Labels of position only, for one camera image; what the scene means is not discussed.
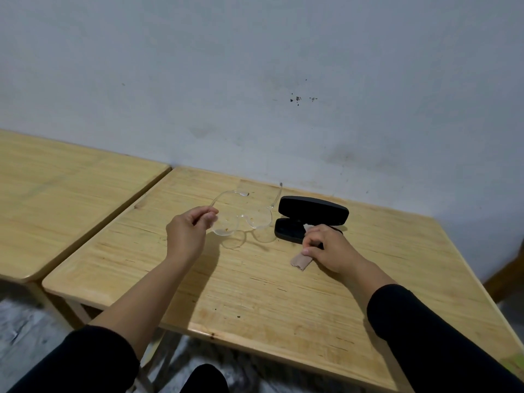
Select person's left hand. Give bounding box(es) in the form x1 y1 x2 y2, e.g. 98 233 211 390
165 206 219 263

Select person's right hand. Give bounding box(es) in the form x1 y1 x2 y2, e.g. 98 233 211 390
301 224 371 279

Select beige cleaning cloth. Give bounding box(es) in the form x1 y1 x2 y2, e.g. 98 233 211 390
290 224 318 272

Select clear plastic safety glasses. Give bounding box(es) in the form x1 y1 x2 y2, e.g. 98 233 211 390
210 183 284 236

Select person's right forearm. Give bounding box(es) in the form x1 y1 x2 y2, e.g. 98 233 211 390
348 261 524 393

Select person's left forearm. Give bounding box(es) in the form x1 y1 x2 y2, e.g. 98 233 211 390
88 250 205 361

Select black glasses case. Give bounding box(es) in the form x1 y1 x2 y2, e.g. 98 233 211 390
274 196 350 245

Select light wooden table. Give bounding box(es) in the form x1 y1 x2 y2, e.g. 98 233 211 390
42 166 524 393
0 129 172 333

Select person's black trouser leg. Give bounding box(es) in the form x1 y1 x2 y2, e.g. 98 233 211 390
180 364 230 393

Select brown wooden furniture piece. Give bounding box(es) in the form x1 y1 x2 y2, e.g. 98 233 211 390
483 240 524 304

